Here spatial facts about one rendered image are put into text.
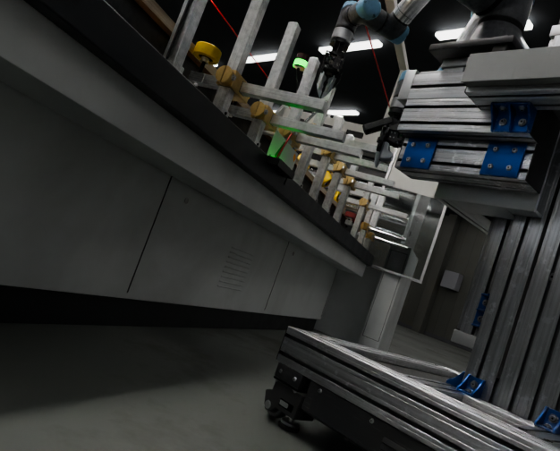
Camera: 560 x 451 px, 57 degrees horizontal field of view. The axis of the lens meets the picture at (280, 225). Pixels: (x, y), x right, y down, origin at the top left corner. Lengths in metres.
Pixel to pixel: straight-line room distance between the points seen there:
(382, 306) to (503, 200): 2.76
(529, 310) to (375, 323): 2.78
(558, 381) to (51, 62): 1.20
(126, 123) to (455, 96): 0.80
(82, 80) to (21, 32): 0.15
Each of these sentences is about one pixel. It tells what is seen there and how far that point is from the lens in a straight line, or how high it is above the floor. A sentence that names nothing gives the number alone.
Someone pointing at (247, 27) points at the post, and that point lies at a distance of 1.54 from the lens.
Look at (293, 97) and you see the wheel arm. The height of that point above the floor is 0.81.
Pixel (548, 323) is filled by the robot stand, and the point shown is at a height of 0.44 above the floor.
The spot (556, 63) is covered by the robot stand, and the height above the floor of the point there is 0.91.
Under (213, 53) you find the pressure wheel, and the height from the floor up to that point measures 0.88.
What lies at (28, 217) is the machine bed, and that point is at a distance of 1.34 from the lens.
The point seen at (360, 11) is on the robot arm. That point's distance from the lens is 1.91.
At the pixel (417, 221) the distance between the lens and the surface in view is 4.07.
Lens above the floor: 0.35
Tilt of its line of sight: 5 degrees up
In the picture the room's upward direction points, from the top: 20 degrees clockwise
